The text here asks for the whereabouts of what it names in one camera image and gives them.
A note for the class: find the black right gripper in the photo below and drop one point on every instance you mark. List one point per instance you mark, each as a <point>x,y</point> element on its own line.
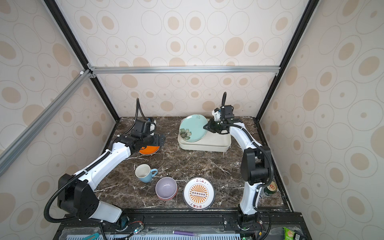
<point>210,126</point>

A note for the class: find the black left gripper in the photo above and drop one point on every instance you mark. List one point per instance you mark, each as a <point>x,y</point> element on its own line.
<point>157,142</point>

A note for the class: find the light green floral plate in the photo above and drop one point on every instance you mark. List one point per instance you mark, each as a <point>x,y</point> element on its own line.
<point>192,128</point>

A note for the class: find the orange sunburst patterned plate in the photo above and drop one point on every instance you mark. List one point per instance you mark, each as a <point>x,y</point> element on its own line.
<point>199,194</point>

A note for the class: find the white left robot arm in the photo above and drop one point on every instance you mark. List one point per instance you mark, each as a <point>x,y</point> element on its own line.
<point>75,198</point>

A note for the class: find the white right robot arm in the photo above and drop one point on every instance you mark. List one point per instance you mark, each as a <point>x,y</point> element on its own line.
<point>256,169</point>

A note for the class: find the white plastic bin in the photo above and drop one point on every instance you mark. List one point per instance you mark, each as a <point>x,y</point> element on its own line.
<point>210,142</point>

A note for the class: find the blue mug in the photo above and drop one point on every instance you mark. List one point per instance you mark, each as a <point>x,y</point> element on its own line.
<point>145,173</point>

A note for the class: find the purple bowl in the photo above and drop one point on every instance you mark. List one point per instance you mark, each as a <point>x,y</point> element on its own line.
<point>166,188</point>

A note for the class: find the green can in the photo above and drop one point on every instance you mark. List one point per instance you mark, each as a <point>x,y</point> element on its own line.
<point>270,190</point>

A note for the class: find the purple pen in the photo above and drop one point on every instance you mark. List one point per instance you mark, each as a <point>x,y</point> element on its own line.
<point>185,233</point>

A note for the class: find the green snack packet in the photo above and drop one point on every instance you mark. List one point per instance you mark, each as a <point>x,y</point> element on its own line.
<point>291,235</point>

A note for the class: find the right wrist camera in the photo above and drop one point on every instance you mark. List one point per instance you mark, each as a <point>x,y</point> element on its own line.
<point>222,113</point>

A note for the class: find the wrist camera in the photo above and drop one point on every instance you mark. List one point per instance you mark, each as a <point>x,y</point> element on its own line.
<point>142,129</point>
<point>222,113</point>

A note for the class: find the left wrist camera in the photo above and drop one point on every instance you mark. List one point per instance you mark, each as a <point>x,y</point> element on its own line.
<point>142,129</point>

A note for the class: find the silver horizontal rail back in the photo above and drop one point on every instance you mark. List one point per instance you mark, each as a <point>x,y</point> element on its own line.
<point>185,70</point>

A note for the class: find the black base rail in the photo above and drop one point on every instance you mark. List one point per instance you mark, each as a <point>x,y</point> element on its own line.
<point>211,225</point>

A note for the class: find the silver diagonal rail left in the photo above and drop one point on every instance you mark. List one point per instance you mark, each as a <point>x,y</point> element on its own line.
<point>27,136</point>

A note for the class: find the black vertical frame post right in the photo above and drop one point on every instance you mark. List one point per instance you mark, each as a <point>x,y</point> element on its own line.
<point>302,25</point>

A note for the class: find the black vertical frame post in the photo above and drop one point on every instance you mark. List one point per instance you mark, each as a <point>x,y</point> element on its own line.
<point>77,49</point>
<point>302,25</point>

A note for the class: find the black vertical frame post left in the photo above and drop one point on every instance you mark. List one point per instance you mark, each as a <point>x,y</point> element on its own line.
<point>77,49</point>

